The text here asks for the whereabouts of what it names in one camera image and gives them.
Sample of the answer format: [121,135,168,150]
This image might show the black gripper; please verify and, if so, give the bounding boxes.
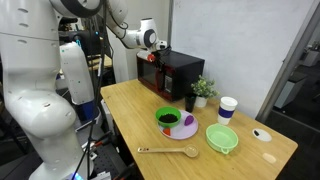
[153,49,168,73]

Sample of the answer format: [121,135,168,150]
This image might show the red and black microwave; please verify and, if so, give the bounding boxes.
[136,49,206,102]

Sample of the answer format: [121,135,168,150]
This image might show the dark green bowl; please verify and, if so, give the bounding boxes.
[155,106,182,129]

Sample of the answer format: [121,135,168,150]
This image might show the purple toy grapes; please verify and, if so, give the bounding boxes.
[183,114,195,127]

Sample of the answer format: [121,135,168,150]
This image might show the mint green bowl with handle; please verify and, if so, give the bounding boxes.
[205,123,239,155]

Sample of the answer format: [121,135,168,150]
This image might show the black cup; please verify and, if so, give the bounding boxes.
[184,93,197,113]

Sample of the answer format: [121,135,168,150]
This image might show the small potted green plant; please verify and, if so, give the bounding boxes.
[190,74,220,109]

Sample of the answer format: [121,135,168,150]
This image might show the wooden background desk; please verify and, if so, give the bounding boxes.
[87,54,113,72]

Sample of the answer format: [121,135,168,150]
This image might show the white paper cup, blue sleeve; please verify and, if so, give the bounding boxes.
[217,96,239,126]

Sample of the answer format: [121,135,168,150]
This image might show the white and blue robot column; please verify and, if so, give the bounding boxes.
[59,41,97,123]

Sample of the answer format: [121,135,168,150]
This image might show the wooden spoon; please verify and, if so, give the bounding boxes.
[137,143,200,158]

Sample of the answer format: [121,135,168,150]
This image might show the orange and black clamp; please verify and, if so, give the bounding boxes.
[94,131,114,148]

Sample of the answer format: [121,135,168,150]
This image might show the black perforated breadboard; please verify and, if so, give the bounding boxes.
[93,143,136,180]

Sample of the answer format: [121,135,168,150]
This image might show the white round coaster, black mark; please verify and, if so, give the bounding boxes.
[252,128,273,143]

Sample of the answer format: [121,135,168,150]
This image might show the gray background cabinet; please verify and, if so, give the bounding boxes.
[274,70,309,110]

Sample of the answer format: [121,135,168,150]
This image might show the round tan table sticker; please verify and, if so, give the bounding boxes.
[262,152,277,164]

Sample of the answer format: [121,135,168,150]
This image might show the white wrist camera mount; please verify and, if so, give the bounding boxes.
[136,49,157,64]

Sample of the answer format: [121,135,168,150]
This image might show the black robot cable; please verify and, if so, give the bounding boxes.
[71,0,112,180]

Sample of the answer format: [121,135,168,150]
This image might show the silver aluminium bracket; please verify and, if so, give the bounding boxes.
[81,139,98,162]
[96,171,113,180]

